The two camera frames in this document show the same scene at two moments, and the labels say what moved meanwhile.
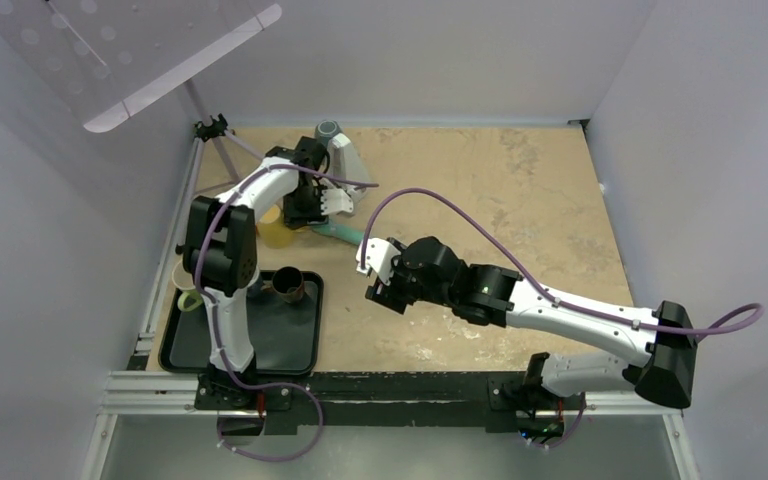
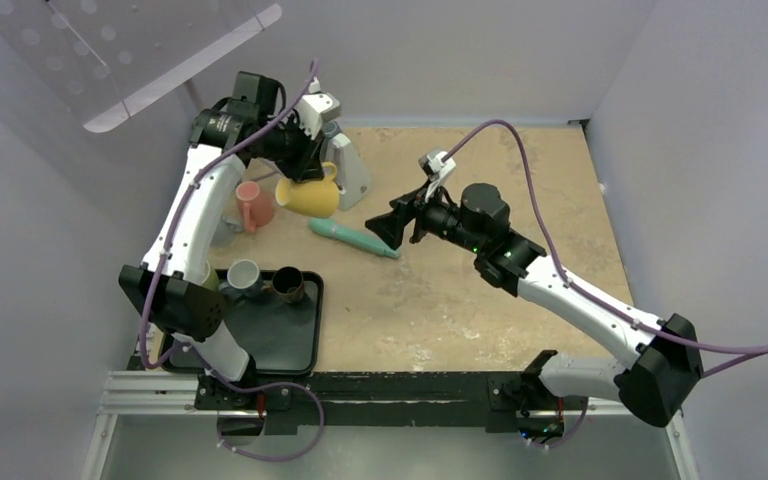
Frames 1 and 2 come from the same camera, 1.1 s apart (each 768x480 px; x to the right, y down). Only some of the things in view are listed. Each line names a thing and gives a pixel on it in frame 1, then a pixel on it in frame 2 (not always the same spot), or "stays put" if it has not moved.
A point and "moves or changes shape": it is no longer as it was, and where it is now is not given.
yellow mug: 272,230 moves or changes shape
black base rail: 288,401 stays put
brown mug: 286,281 stays put
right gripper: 389,295 → 390,226
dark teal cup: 326,129 stays put
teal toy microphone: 344,232 stays put
